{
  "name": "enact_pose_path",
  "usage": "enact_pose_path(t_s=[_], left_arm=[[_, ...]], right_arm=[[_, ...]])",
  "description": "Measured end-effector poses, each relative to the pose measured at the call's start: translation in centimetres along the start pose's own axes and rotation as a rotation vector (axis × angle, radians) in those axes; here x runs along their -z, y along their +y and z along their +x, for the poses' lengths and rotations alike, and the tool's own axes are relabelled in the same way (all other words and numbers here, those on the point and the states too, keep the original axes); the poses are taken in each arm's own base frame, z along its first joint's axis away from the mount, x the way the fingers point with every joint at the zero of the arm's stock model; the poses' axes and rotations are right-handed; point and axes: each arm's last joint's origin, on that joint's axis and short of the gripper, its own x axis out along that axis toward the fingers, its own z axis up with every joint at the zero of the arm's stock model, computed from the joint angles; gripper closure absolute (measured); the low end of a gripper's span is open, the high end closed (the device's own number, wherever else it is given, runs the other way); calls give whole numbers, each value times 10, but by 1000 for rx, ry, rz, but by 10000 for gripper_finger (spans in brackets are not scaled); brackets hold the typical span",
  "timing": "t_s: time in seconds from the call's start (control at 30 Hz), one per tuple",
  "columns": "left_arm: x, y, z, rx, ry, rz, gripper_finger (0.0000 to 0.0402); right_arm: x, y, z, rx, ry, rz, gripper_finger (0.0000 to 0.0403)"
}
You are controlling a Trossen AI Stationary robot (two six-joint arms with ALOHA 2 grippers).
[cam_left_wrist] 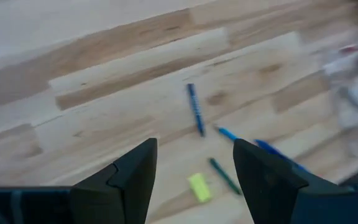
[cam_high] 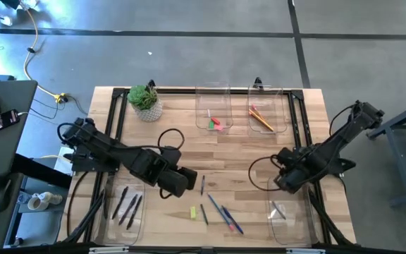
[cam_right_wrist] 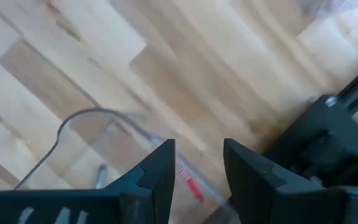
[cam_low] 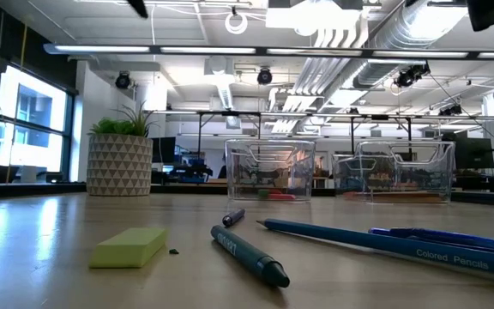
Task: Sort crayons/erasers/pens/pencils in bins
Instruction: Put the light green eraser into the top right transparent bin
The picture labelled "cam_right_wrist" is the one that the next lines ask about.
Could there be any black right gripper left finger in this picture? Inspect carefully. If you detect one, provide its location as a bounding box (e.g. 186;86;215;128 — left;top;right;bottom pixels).
0;138;176;224

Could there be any small red bead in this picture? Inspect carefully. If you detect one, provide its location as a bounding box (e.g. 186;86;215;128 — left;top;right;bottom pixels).
178;164;204;203

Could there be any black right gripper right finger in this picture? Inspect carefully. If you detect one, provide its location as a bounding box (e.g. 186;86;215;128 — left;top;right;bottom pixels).
223;138;358;224

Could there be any clear plastic bin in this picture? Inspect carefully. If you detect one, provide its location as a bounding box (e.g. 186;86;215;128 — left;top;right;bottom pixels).
14;107;239;224

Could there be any grey crayon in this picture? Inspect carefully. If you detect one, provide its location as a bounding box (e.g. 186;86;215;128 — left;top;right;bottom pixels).
94;164;108;190

